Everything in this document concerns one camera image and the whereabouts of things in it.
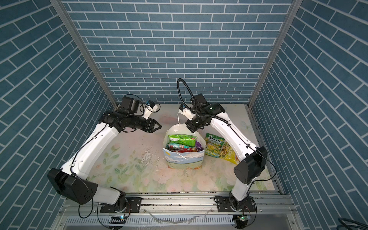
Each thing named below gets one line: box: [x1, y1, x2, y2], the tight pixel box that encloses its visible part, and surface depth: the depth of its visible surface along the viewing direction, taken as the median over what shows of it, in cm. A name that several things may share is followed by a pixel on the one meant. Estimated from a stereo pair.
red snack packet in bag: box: [165, 143, 202, 153], surface depth 77 cm
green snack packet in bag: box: [168, 134, 198, 148], surface depth 81 cm
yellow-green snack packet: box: [219, 139, 241, 165], surface depth 92 cm
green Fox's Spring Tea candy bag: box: [205, 132, 226, 159], surface depth 96 cm
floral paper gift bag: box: [162, 123, 206, 170], surface depth 76 cm
